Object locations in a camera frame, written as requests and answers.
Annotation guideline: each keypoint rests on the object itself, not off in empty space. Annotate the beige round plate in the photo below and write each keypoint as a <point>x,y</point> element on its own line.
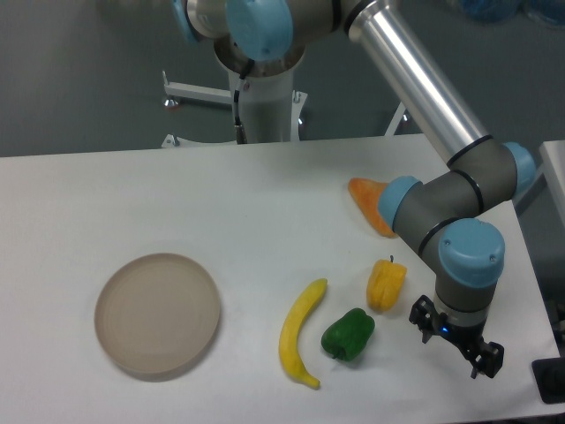
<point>156,317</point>

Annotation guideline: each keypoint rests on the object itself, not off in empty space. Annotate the yellow bell pepper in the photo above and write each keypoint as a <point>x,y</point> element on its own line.
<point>384,284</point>

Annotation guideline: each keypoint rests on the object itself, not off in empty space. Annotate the black device at table edge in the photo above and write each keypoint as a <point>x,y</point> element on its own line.
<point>549,377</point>

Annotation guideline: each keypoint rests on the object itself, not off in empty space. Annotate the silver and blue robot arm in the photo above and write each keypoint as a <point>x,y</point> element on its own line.
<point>260,41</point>

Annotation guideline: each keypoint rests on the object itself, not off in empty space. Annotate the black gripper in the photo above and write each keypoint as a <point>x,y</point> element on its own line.
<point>464,330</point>

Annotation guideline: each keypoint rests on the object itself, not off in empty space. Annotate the yellow banana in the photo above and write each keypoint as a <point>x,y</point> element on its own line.
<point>288,346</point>

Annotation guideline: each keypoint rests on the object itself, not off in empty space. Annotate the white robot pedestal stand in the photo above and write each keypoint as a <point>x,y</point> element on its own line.
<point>265,106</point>

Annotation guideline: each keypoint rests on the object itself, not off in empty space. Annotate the green bell pepper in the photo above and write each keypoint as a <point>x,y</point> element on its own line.
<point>346,338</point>

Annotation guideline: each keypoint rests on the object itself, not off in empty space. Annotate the blue object in background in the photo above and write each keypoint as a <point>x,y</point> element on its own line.
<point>545,12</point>

